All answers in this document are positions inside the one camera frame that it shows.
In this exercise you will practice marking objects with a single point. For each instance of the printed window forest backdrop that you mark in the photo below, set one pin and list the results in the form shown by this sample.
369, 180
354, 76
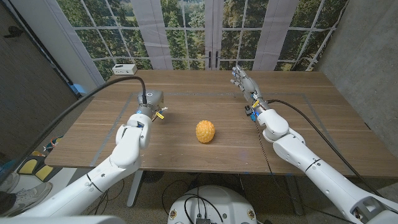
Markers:
186, 37

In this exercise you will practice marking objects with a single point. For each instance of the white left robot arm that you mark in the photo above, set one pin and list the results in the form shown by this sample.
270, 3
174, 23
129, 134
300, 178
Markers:
127, 149

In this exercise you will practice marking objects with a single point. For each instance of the orange teal floor item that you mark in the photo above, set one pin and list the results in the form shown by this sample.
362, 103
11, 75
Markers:
53, 143

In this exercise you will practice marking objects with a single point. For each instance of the light blue floor object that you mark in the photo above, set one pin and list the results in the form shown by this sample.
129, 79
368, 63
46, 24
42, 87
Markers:
77, 88

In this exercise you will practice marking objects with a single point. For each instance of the white table leg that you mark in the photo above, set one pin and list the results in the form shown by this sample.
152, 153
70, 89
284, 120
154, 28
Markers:
135, 188

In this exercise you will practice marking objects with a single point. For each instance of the white robot torso edge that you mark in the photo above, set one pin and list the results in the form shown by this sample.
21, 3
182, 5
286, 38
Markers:
62, 220

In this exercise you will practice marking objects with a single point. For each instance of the grey white sneaker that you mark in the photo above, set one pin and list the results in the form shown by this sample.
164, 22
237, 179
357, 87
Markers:
9, 182
31, 196

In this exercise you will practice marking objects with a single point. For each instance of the grey table leg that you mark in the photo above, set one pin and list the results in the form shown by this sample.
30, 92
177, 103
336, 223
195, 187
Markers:
294, 196

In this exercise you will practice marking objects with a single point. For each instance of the white power strip box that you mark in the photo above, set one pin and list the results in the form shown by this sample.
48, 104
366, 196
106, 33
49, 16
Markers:
124, 69

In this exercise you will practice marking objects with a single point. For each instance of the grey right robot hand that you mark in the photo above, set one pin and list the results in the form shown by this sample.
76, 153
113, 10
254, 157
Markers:
248, 84

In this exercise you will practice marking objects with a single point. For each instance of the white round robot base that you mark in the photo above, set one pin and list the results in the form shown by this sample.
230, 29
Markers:
214, 202

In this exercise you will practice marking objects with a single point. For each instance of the black round ribbed object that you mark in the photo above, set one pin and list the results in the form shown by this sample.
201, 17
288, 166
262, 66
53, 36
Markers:
152, 175

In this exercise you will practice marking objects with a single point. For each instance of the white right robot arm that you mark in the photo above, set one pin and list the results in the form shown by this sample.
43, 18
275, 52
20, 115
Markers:
311, 161

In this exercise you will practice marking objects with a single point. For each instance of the orange bumpy stress ball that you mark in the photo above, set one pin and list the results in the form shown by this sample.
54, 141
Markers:
205, 132

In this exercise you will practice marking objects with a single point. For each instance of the dark wooden door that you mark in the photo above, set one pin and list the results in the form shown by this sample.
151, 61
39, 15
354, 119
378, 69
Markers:
25, 87

